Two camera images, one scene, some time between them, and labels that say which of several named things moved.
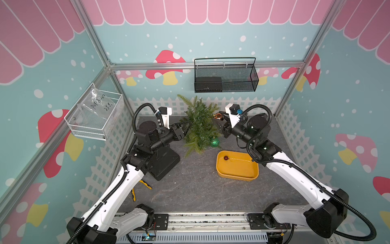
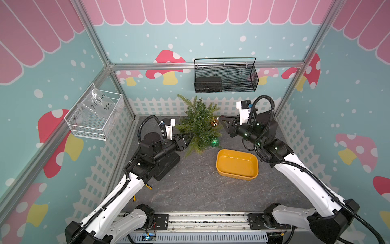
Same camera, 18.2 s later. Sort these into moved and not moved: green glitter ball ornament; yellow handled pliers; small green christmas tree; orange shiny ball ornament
Moved: orange shiny ball ornament
Not moved: yellow handled pliers; small green christmas tree; green glitter ball ornament
